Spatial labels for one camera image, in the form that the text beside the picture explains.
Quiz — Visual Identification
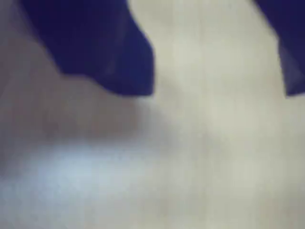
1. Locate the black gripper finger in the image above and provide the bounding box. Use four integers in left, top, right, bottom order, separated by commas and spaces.
18, 0, 156, 98
253, 0, 305, 97

